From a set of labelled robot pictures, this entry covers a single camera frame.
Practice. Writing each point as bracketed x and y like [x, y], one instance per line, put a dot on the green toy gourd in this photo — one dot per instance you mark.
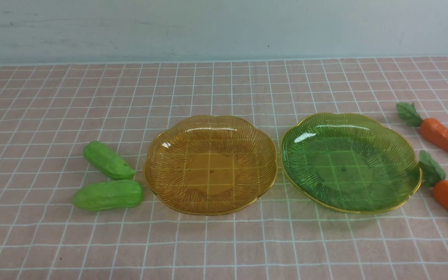
[107, 161]
[109, 195]

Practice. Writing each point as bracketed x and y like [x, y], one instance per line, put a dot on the orange toy carrot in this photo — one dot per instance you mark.
[429, 128]
[434, 177]

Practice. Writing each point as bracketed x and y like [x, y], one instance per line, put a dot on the amber glass plate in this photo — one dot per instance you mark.
[211, 165]

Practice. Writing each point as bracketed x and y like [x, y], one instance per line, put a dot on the green glass plate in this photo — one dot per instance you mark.
[350, 163]

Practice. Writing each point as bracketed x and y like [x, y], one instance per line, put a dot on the pink checked tablecloth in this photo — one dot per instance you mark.
[49, 112]

